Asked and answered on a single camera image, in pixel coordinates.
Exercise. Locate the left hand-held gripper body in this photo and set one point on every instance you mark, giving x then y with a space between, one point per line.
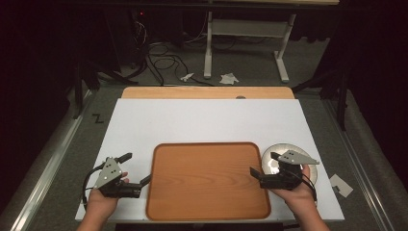
109 174

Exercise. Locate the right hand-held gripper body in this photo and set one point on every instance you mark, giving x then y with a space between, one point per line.
285 179

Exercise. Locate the round silver metal plate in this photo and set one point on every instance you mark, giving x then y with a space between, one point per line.
271 160

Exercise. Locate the person's right hand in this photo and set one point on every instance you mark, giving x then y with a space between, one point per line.
298 195

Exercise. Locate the person's left hand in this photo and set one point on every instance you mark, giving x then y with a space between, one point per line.
101 203

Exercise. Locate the brown wooden tray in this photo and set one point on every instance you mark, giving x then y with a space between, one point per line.
205 183

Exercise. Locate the flat white paper piece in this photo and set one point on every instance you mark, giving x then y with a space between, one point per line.
341 186

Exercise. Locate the grey table grommet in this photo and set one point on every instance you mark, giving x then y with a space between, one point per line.
240 97

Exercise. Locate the white board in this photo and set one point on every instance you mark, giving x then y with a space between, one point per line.
205 122

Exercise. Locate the black stand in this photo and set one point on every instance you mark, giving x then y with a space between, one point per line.
342 102
78 96

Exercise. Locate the crumpled white paper scrap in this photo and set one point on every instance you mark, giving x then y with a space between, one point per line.
229 79

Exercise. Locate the light wooden table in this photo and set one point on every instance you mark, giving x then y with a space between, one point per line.
192 92

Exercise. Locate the small white paper scrap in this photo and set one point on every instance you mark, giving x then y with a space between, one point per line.
187 77

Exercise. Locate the dark curtain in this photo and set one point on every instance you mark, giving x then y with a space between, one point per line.
32 80
378 64

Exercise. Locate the dark equipment with red light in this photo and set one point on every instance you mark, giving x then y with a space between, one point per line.
154 22

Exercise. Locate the metal floor rail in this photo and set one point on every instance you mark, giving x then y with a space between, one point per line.
45 183
368 189

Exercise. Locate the white metal table frame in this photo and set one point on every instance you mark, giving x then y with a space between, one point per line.
247 28

